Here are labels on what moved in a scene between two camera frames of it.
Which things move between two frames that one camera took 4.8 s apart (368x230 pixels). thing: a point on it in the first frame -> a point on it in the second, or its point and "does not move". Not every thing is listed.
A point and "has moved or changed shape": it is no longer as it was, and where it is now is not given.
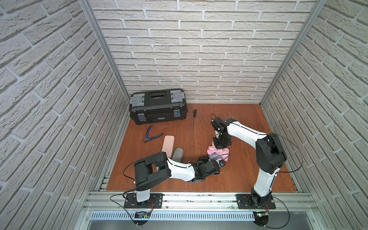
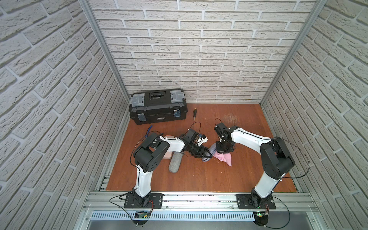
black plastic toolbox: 157,105 does not move
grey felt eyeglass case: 178,154 does not move
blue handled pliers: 146,138 does not move
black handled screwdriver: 194,114 does not move
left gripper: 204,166 -> 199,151
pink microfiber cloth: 224,153 has moved or changed shape
